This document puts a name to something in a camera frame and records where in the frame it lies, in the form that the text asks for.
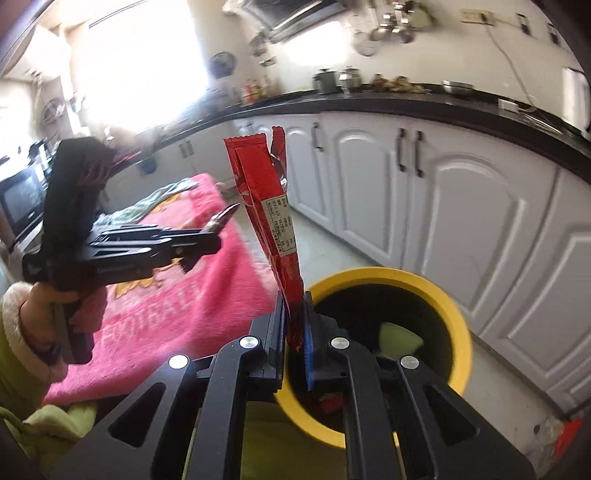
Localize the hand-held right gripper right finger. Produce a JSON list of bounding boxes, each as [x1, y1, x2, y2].
[[302, 292, 539, 480]]

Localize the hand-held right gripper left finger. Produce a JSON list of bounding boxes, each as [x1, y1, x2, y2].
[[51, 295, 289, 480]]

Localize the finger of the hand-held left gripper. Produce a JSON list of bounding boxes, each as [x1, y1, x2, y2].
[[91, 224, 221, 248], [93, 244, 221, 284]]

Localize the long red snack wrapper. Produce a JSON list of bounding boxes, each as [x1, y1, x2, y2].
[[223, 127, 305, 354]]

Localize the yellow trash bin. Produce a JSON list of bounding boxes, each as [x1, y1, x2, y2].
[[272, 267, 474, 450]]

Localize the person's left hand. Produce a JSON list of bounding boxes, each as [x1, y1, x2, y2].
[[17, 290, 61, 358]]

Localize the black oven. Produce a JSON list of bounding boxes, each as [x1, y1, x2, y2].
[[0, 161, 49, 236]]

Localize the pink printed blanket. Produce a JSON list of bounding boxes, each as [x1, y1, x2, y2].
[[44, 173, 282, 407]]

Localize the red condiment bottles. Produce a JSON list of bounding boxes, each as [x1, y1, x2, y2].
[[240, 78, 273, 104]]

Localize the round dark fan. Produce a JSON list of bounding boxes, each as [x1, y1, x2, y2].
[[210, 51, 236, 79]]

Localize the dark lidded container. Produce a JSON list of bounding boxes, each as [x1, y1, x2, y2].
[[314, 68, 340, 93]]

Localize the row of white cabinet doors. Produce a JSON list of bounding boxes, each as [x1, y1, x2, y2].
[[178, 108, 591, 416]]

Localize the steel range hood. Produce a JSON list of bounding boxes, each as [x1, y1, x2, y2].
[[242, 0, 345, 35]]

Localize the clear plastic bag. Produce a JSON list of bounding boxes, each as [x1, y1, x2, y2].
[[526, 411, 587, 467]]

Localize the pile of brown dried food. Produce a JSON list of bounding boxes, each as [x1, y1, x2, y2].
[[369, 74, 435, 93]]

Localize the black kitchen countertop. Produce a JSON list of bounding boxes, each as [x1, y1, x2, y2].
[[0, 88, 591, 185]]

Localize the hanging steel kitchen utensils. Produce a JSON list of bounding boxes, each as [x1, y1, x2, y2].
[[369, 0, 435, 44]]

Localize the steel bowl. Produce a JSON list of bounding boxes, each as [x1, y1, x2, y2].
[[441, 80, 476, 97]]

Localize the white plug adapter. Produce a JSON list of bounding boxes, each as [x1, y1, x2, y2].
[[499, 98, 536, 114]]

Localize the round wire strainer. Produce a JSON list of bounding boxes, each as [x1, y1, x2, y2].
[[353, 30, 377, 56]]

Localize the black power cable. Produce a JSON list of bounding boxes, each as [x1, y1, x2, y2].
[[485, 21, 546, 112]]

